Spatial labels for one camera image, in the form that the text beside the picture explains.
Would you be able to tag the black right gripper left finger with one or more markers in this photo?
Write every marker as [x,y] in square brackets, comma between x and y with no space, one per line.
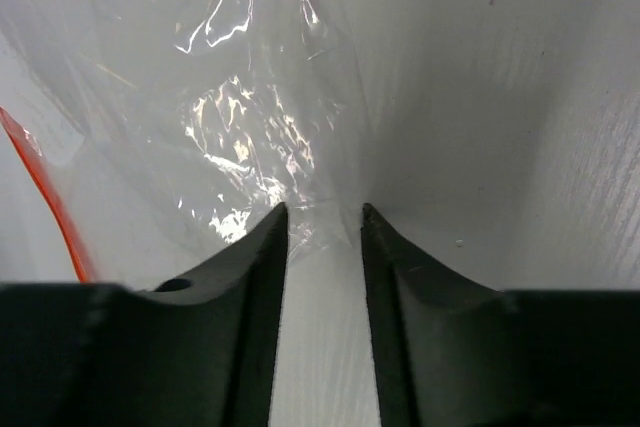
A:
[199,350]

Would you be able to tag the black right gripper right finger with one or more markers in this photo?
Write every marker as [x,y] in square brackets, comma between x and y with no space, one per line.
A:
[448,351]

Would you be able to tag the clear zip bag orange zipper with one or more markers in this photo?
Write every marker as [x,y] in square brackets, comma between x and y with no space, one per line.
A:
[161,131]

